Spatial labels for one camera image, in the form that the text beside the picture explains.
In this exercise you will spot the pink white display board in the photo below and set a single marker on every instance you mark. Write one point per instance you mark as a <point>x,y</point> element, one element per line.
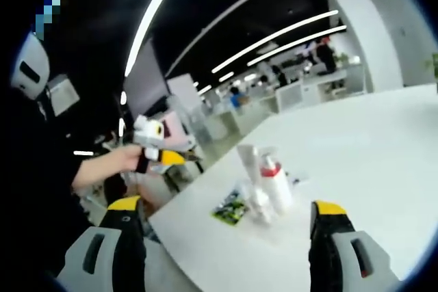
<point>178,131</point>

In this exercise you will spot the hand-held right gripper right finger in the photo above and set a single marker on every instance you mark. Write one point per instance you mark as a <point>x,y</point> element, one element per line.
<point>325,254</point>

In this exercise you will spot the large dark monitor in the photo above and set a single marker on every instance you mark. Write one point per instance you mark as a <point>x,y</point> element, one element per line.
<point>147,80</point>

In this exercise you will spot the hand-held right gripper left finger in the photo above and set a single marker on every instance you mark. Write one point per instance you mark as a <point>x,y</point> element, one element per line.
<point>130,254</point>

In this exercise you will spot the white red-collared skincare pump bottle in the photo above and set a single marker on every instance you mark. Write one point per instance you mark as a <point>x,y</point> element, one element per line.
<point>279,189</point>

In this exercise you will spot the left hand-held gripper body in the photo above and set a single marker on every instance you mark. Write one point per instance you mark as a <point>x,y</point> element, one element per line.
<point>148,133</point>

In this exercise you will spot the green black skincare sachet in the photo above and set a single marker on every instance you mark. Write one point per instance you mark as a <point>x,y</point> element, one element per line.
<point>229,208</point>

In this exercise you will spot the grey rectangular panel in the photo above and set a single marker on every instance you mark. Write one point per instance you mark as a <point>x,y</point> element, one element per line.
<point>63,95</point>

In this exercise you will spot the tall white skincare tube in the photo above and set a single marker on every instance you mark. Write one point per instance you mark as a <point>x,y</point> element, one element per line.
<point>248,162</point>

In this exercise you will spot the white worn device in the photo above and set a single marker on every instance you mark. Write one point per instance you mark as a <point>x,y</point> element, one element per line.
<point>34,49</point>

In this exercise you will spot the white desk partition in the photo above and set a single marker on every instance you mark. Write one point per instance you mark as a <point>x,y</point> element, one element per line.
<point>289,97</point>

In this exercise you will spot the long ceiling light strip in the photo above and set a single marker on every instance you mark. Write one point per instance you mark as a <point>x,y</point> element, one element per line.
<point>273,38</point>
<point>297,44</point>

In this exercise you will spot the potted green plant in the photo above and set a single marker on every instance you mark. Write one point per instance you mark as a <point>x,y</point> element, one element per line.
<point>433,66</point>

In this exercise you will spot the person's left hand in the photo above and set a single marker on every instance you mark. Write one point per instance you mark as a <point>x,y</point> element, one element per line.
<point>128,157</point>

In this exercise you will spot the person's black clothing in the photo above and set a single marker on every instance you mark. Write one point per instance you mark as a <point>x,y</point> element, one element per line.
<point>34,186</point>

